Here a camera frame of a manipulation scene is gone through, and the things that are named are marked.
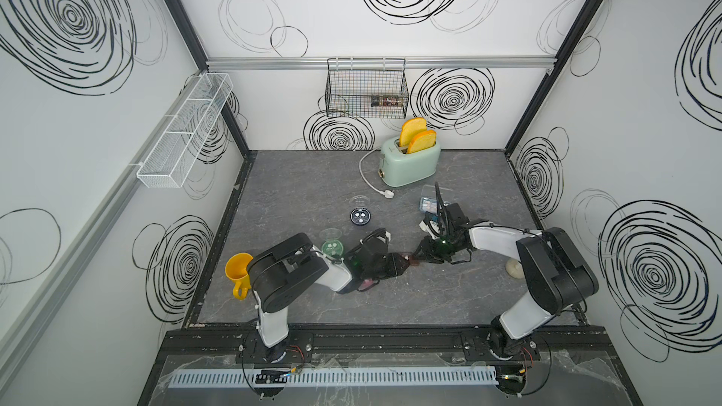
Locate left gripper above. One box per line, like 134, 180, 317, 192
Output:
360, 252, 411, 282

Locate green round pillbox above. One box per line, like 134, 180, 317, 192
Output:
320, 229, 344, 259

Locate teal rectangular pillbox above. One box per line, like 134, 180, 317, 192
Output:
419, 184, 455, 214

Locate back toast slice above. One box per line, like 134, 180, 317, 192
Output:
399, 117, 427, 148

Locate front toast slice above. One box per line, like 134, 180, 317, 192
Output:
406, 130, 437, 154

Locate black wire wall basket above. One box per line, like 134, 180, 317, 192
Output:
323, 58, 410, 120

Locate spice jars in basket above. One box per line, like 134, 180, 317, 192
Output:
370, 95, 407, 108

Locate toast slice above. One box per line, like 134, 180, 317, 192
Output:
406, 130, 437, 154
399, 117, 427, 148

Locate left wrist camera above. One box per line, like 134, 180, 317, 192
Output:
361, 229, 391, 254

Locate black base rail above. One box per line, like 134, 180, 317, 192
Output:
158, 324, 611, 363

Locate beige round object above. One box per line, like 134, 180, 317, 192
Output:
505, 259, 525, 279

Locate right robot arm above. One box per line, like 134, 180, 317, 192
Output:
414, 184, 599, 360

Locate white slotted cable duct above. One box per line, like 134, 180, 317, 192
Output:
168, 367, 498, 389

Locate yellow mug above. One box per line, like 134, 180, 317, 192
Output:
225, 253, 253, 301

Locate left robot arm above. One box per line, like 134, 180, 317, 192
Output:
247, 229, 412, 351

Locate dark blue round pillbox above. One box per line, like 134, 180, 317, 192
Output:
350, 195, 372, 227

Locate mint green toaster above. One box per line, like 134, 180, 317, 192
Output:
378, 138, 441, 187

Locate white toaster power cable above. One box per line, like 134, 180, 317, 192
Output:
359, 148, 396, 200

